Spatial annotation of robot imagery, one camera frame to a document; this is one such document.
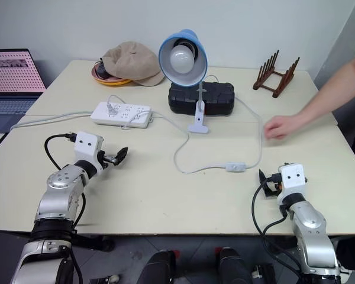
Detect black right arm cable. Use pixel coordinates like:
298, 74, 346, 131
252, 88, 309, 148
251, 182, 303, 270

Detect white power strip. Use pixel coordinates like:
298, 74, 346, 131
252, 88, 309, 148
90, 101, 153, 129

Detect blue clip desk lamp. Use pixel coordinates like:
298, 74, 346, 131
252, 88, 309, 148
157, 28, 209, 134

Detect person's bare hand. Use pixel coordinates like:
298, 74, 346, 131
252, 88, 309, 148
263, 114, 297, 141

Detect white power strip cord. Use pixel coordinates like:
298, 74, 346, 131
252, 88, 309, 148
9, 110, 96, 130

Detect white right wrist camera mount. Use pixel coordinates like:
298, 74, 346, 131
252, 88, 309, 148
277, 162, 309, 205

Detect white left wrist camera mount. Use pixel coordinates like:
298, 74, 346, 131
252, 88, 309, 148
73, 131, 105, 173

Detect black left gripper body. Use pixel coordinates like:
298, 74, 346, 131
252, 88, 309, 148
97, 150, 120, 171

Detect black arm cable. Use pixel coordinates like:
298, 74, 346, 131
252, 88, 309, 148
251, 182, 303, 270
44, 133, 78, 172

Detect white inline cable switch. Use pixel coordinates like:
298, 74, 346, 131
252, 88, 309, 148
224, 162, 247, 173

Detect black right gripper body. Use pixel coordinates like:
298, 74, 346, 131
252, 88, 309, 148
267, 173, 283, 192

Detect dark rounded shape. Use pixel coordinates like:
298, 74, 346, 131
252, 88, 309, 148
215, 246, 254, 284
134, 249, 179, 284

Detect brown wooden dish rack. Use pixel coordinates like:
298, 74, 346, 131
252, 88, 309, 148
251, 50, 301, 99

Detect stacked coloured plates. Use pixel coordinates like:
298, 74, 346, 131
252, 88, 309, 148
91, 63, 133, 88

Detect white plug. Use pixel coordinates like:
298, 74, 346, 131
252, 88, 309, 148
106, 94, 129, 116

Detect white lamp cord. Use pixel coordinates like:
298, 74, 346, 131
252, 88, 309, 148
129, 74, 263, 175

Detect beige cap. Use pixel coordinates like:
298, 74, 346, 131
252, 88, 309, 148
101, 41, 165, 88

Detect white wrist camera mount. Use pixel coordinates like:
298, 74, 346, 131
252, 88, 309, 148
73, 131, 105, 173
277, 162, 309, 205

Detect open laptop with pink screen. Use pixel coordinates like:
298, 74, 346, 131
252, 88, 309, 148
0, 48, 47, 149

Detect white light bulb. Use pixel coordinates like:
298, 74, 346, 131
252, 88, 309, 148
169, 44, 196, 75

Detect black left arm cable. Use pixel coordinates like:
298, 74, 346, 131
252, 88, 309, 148
44, 133, 78, 172

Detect black plastic case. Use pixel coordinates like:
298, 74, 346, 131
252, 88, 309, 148
167, 80, 235, 117

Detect black item in bowl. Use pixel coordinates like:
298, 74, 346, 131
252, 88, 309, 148
95, 60, 111, 80

